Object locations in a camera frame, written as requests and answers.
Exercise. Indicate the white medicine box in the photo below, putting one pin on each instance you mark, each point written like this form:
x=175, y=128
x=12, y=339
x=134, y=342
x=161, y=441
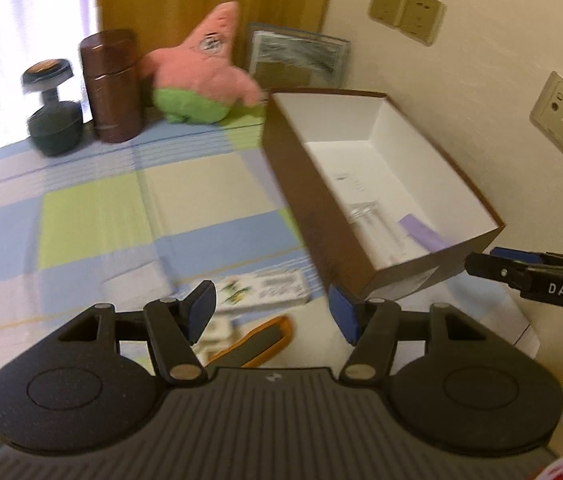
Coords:
x=266, y=290

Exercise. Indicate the white paper sheet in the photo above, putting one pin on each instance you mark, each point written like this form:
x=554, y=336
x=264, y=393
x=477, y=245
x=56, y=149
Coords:
x=491, y=320

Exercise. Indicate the black dumbbell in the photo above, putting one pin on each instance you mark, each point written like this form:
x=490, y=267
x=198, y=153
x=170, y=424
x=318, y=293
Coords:
x=54, y=130

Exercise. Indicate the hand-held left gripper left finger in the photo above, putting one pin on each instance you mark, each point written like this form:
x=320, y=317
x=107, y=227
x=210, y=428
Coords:
x=202, y=307

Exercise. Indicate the pink starfish plush toy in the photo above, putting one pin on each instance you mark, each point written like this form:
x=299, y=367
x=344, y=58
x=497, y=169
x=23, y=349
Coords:
x=201, y=75

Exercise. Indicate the beige wall socket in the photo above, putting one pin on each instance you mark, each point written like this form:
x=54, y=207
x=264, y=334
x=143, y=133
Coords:
x=561, y=112
x=424, y=19
x=387, y=2

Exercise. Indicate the checked bed sheet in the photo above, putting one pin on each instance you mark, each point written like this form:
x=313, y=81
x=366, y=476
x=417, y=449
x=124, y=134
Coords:
x=86, y=210

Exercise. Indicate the clear plastic item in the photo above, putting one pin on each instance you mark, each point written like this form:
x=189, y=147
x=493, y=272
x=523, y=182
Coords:
x=369, y=220

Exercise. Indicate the orange black tool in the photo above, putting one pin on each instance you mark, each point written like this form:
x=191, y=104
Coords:
x=256, y=342

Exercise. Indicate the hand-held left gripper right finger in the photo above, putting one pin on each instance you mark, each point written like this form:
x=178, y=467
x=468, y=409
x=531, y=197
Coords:
x=344, y=315

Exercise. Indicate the white sheer curtain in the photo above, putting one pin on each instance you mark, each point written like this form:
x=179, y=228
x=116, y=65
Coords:
x=21, y=15

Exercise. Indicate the brown cardboard box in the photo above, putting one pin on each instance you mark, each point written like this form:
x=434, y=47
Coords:
x=311, y=200

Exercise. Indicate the purple strip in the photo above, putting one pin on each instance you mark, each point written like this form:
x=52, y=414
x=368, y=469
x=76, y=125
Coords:
x=424, y=232

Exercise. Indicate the framed picture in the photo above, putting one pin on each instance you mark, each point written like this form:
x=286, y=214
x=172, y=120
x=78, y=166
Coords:
x=296, y=57

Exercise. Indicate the brown metal thermos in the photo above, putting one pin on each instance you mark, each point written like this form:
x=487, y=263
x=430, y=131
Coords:
x=111, y=90

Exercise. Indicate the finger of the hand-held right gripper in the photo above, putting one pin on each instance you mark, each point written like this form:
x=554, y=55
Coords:
x=516, y=255
x=496, y=270

